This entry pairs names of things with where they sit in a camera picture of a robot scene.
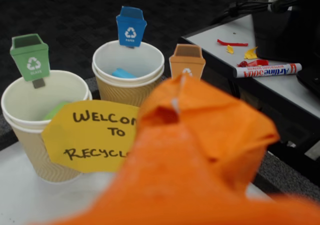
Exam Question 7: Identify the flat black device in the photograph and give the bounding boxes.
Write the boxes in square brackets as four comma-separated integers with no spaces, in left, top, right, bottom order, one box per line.
[296,64,320,97]

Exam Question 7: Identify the white panel black frame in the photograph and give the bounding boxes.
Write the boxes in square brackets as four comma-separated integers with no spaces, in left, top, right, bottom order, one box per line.
[178,12,320,122]

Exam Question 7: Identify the green recycling bin tag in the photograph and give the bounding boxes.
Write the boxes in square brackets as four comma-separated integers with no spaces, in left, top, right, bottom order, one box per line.
[9,33,51,90]

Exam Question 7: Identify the green paper parcel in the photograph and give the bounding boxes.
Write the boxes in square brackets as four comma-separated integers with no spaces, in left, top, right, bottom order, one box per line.
[42,100,71,121]

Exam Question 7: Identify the black monitor stand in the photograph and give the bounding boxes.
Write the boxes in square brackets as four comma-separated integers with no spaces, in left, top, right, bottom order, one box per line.
[251,0,320,66]

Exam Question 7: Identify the large yellow paper scrap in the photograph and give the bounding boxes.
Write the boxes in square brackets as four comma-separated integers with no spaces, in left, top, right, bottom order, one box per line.
[243,46,259,60]

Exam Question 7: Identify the blue recycling bin tag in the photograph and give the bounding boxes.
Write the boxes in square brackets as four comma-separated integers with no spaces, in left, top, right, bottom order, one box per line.
[115,5,148,49]

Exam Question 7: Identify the ribbed brown paper cup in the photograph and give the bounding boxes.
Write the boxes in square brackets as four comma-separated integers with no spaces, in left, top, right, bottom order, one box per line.
[0,69,93,183]
[91,40,166,108]

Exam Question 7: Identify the blue paper parcel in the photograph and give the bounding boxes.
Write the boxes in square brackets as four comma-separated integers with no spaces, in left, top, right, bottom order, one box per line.
[111,67,138,79]

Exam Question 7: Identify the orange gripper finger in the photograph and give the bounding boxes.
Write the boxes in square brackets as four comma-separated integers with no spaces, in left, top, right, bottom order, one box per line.
[32,123,320,225]

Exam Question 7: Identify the black cable bundle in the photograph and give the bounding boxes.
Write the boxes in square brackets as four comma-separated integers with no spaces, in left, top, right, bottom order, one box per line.
[212,0,320,26]

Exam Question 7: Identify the orange recycling bin tag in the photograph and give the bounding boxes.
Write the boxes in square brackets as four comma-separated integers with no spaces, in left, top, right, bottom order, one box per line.
[169,43,206,81]

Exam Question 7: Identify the yellow welcome paper sign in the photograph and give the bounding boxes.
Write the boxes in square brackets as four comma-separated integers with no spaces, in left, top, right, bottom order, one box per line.
[41,99,141,174]

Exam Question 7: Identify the white Artline whiteboard marker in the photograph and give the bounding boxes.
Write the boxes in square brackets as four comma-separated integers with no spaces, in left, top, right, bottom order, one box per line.
[236,62,303,78]

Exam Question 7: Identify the orange paper parcel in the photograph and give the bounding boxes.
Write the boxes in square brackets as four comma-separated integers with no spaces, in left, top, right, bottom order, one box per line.
[136,72,281,198]

